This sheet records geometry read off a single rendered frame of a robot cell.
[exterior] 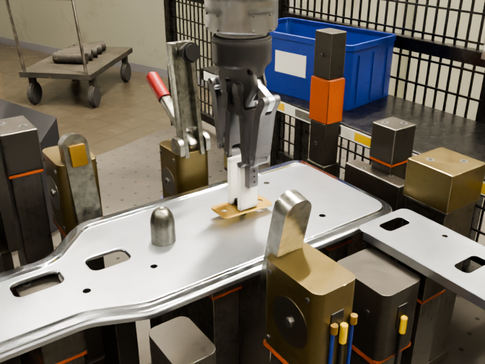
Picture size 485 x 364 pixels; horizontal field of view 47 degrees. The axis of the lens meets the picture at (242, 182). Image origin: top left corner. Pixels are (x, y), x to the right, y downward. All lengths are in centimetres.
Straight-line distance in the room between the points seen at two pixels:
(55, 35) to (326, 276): 605
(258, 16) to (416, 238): 35
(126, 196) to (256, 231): 82
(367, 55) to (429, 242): 50
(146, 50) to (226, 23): 485
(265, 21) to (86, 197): 36
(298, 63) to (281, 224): 65
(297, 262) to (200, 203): 26
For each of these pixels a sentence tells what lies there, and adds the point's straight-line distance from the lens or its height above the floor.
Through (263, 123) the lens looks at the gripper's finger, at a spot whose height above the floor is 115.
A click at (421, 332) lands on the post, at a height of 87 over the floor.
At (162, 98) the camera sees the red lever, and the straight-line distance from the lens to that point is 92.
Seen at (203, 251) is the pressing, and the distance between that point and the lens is 71.
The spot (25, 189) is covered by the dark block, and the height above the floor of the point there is 103.
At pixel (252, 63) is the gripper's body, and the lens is 69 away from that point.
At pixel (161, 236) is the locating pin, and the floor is 102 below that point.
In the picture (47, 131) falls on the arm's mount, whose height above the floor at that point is 95.
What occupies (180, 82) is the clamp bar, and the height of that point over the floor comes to 116.
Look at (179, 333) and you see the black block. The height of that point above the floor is 99.
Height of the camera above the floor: 138
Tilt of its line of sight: 26 degrees down
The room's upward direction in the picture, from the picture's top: straight up
